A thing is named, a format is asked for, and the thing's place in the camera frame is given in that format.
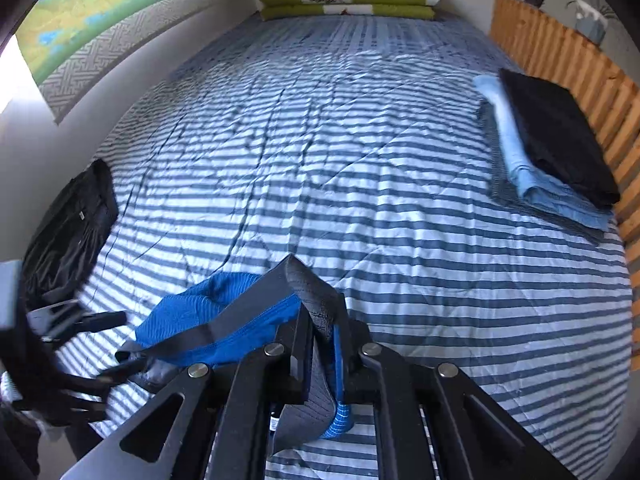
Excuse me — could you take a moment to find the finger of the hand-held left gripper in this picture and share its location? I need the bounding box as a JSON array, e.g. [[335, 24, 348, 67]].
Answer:
[[30, 301, 129, 345], [47, 360, 146, 423]]

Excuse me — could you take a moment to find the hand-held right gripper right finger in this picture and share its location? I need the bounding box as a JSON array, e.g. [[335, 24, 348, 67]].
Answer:
[[332, 307, 576, 480]]

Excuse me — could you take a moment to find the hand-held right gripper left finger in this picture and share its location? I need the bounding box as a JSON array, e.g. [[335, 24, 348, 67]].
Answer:
[[60, 305, 316, 480]]

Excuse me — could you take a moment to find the dark clothes pile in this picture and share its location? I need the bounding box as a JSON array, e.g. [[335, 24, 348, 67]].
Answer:
[[22, 159, 119, 311]]

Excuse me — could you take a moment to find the blue underwear with grey waistband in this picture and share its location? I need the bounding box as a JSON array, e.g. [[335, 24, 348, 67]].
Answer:
[[116, 254, 355, 456]]

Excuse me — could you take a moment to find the blue white striped bed cover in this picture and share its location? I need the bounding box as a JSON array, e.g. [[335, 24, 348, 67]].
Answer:
[[75, 12, 633, 480]]

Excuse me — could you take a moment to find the grey striped folded garment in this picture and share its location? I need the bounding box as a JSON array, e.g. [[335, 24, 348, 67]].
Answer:
[[477, 100, 606, 246]]

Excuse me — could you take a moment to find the light blue folded garment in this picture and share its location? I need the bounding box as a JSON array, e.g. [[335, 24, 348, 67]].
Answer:
[[472, 75, 613, 231]]

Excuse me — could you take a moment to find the black folded garment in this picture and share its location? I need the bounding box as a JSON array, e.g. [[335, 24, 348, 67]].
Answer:
[[498, 67, 621, 209]]

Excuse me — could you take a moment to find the plant in white pot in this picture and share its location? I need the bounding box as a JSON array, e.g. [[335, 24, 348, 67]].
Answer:
[[567, 0, 610, 43]]

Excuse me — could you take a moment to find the wall map poster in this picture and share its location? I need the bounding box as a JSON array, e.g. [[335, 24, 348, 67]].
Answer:
[[14, 0, 251, 126]]

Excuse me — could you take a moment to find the wooden slatted bed rail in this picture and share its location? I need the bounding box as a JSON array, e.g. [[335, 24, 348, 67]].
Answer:
[[489, 0, 640, 356]]

